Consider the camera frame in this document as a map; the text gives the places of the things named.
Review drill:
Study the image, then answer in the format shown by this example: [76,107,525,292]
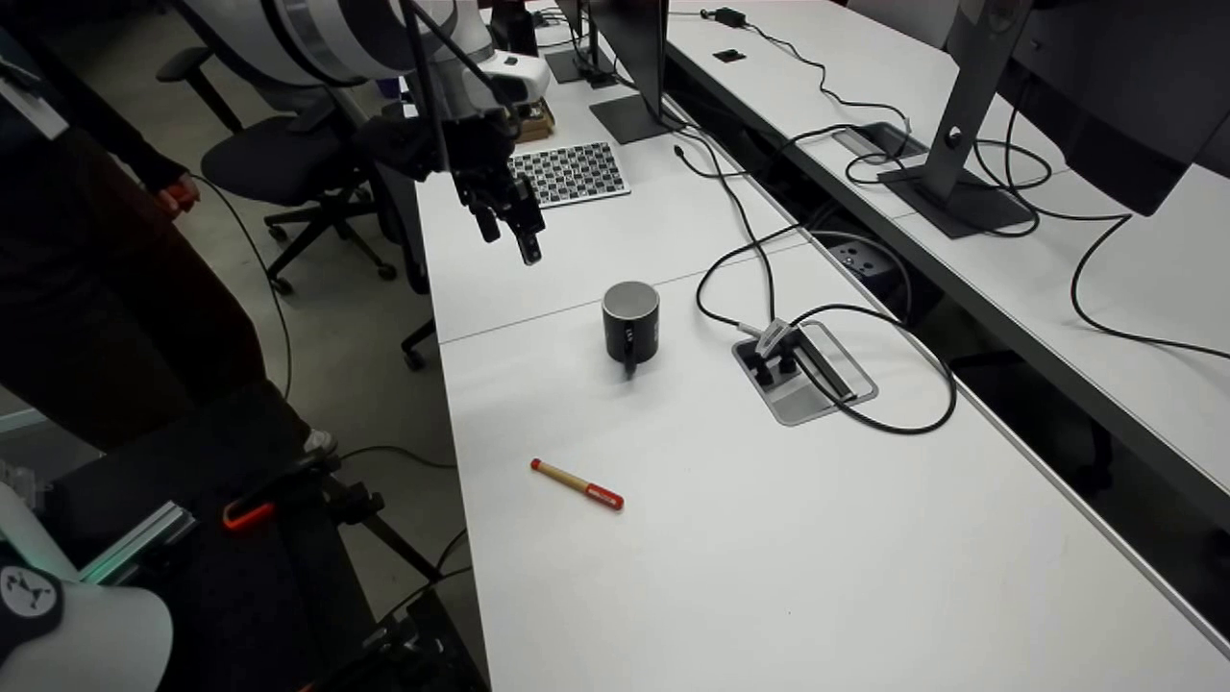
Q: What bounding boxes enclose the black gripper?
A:
[440,107,551,270]

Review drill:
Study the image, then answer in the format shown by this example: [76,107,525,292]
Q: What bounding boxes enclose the black cup with handle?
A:
[600,277,664,385]

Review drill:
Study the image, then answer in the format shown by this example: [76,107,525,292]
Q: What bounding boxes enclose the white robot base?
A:
[0,485,177,692]

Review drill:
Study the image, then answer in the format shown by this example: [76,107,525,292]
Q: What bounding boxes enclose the operator hand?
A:
[159,168,212,219]

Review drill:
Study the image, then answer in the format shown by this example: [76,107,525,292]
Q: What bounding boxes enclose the black white checkerboard sheet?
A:
[508,139,633,216]

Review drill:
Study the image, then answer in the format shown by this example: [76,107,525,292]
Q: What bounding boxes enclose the grey office chair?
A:
[323,74,447,376]

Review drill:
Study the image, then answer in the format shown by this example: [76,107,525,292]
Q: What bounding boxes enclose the black monitor stand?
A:
[551,0,633,92]

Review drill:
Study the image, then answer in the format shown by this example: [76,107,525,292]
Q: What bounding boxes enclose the black computer monitor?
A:
[590,0,672,124]
[996,0,1230,219]

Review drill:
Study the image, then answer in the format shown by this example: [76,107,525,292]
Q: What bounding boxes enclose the black office chair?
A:
[155,45,402,301]

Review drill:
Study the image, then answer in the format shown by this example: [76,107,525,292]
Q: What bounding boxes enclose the red and tan marker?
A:
[525,452,631,514]

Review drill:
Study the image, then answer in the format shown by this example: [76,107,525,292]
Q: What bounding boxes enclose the black tripod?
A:
[274,444,451,589]

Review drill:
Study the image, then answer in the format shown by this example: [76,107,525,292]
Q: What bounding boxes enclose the black power strip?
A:
[832,234,914,292]

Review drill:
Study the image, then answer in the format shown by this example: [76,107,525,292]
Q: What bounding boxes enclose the person in dark clothing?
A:
[0,0,319,452]

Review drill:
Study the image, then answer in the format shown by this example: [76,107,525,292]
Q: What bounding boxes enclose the black equipment on floor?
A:
[319,589,491,692]

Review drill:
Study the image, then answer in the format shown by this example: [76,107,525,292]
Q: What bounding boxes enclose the silver monitor stand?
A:
[878,0,1044,242]

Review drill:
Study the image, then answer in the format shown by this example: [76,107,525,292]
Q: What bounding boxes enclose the black mounting plate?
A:
[36,382,359,692]

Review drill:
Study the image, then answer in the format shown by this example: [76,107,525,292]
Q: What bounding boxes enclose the aluminium profile bar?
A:
[74,500,203,589]

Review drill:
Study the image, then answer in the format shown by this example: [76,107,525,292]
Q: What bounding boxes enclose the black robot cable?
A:
[397,0,454,177]

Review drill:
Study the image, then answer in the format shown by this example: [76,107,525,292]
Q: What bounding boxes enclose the dark monitor base plate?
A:
[590,92,697,145]

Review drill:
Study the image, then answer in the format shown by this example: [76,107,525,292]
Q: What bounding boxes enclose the thin black floor cable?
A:
[203,183,304,403]

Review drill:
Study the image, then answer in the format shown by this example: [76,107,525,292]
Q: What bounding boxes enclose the silver table cable port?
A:
[832,120,929,166]
[729,318,885,432]

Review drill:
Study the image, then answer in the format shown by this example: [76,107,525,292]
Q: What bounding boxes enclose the black clamp with orange handle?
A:
[221,492,285,534]

